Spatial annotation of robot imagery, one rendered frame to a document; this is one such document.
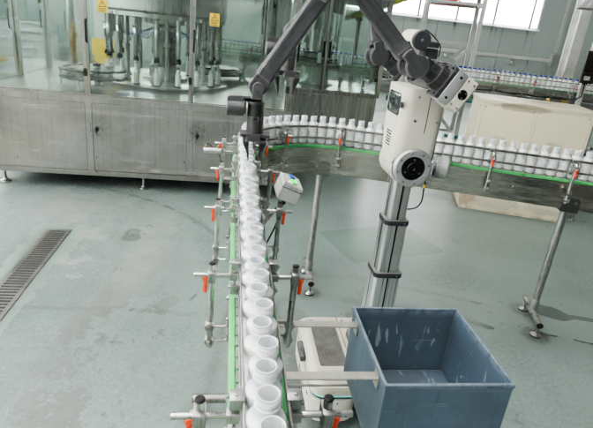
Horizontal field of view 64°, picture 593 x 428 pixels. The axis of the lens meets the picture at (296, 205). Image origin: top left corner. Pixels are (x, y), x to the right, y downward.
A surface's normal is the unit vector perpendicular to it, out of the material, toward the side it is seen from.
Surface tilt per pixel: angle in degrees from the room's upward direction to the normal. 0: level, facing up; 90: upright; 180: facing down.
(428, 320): 90
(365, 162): 90
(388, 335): 90
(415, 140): 101
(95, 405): 0
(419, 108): 90
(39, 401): 0
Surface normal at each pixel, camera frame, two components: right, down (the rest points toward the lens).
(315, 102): 0.12, 0.36
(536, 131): -0.18, 0.32
